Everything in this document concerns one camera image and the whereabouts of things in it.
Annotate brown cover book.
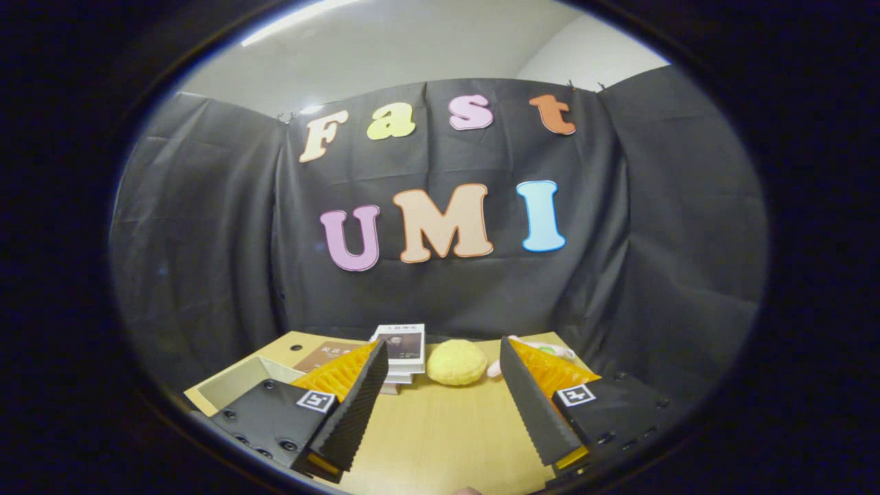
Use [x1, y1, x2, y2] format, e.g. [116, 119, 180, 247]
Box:
[294, 340, 362, 374]

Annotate pink and green plush toy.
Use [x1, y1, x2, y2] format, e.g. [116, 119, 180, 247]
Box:
[487, 335, 577, 379]

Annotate yellow round plush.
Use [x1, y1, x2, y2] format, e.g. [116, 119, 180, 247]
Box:
[426, 339, 489, 386]

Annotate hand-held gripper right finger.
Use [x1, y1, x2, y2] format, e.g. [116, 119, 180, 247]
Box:
[498, 335, 673, 476]

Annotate tan storage box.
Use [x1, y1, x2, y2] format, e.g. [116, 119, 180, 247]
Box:
[184, 354, 305, 417]

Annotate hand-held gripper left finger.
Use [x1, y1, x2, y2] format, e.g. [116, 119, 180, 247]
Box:
[208, 338, 389, 483]

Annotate white book with portrait cover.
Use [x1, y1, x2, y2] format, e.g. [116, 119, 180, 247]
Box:
[371, 324, 426, 377]

